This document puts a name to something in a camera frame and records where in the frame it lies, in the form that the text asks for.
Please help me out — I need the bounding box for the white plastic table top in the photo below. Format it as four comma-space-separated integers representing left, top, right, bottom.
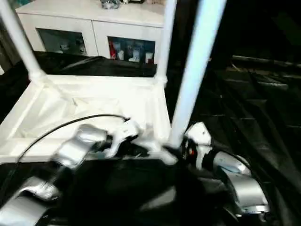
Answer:
0, 74, 179, 167

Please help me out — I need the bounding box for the white plastic table leg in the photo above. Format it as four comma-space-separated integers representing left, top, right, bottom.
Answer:
155, 0, 177, 83
168, 0, 228, 149
0, 0, 47, 82

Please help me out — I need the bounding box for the black work mat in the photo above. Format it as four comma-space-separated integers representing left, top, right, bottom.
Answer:
0, 50, 301, 226

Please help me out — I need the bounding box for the white glass-door cabinet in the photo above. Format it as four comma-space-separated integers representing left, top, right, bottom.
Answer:
15, 0, 166, 65

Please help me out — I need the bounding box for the black backdrop cloth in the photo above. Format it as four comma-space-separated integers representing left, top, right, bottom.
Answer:
164, 0, 301, 69

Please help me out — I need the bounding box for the grey patterned ornament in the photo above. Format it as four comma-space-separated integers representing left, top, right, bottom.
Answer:
101, 0, 119, 9

